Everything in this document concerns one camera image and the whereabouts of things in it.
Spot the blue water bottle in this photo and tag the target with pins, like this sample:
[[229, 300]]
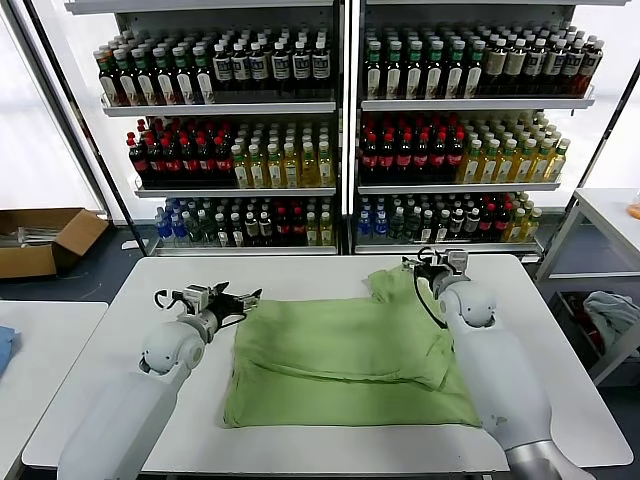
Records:
[[365, 225], [381, 225], [176, 225], [161, 225]]

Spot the silver metal parts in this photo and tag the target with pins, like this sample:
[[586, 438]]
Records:
[[25, 234]]

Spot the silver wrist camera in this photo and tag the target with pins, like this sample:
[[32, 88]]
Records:
[[457, 261], [196, 295]]

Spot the dark drink bottle white label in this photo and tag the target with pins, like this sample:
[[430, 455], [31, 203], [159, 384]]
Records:
[[281, 66], [300, 66], [571, 64], [552, 64], [320, 65], [242, 67], [259, 67], [534, 64], [591, 63], [223, 68]]

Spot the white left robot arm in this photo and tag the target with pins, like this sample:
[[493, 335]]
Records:
[[125, 415]]

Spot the brown cardboard box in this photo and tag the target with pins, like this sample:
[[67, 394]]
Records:
[[30, 260]]

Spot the blue folded cloth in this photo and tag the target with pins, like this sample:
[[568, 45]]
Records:
[[6, 348]]

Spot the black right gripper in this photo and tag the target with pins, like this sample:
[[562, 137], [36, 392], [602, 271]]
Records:
[[431, 272]]

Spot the yellow drink bottle white cap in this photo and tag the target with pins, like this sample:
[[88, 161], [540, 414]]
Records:
[[471, 165], [312, 230], [291, 167], [488, 165], [326, 230], [505, 165], [540, 164], [241, 168], [556, 163], [522, 165], [308, 166], [257, 168], [275, 167], [531, 227], [325, 166], [516, 228]]

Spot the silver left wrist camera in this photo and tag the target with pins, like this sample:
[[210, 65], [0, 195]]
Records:
[[196, 295]]

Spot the dark drink bottle beige label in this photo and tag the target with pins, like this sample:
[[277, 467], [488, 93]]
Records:
[[514, 64], [495, 65]]

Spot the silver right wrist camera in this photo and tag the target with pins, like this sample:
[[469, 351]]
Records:
[[457, 261]]

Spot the white floor plate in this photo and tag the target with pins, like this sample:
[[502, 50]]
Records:
[[134, 244]]

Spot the black slanted pole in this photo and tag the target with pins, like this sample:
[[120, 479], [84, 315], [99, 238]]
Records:
[[601, 153], [85, 123]]

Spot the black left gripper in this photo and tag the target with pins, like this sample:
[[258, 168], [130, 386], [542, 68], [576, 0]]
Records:
[[226, 307]]

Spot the tea bottle green cap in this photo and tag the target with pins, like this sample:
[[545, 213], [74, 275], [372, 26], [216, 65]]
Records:
[[205, 80], [148, 82], [455, 73], [129, 82], [393, 73], [473, 73], [372, 73], [185, 80], [166, 81], [414, 73], [111, 83], [435, 73]]

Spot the clear green water bottle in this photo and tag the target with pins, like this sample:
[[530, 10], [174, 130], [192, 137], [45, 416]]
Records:
[[205, 228], [412, 225], [191, 228], [397, 225]]

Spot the light grey crumpled cloth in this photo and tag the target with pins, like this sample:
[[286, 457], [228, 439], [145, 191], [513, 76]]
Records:
[[612, 313]]

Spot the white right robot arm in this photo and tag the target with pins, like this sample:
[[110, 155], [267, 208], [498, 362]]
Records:
[[495, 380]]

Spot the red crumpled cloth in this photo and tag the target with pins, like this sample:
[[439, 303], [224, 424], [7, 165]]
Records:
[[594, 338]]

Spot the grey metal shelf rack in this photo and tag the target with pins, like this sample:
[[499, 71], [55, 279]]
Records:
[[475, 104], [225, 108]]

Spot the dark storage bin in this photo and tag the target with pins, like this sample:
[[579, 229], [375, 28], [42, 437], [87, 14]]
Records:
[[567, 318]]

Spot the orange object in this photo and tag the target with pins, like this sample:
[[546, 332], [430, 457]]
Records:
[[635, 210]]

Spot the cola bottle red cap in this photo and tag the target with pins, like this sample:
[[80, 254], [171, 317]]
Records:
[[438, 157], [370, 157], [454, 157], [283, 228], [171, 160], [223, 160], [501, 223], [155, 160], [404, 157], [188, 160], [298, 228], [138, 160], [205, 160], [486, 223], [386, 157], [421, 157]]

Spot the green polo shirt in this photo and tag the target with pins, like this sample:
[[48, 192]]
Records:
[[340, 360]]

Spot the white side table grey frame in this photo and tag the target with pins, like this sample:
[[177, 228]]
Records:
[[600, 203]]

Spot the dark drink bottle white cap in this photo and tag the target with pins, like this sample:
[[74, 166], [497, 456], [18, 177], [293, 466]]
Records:
[[265, 230], [441, 228], [426, 228], [251, 230], [237, 230], [222, 230], [471, 225], [456, 225]]

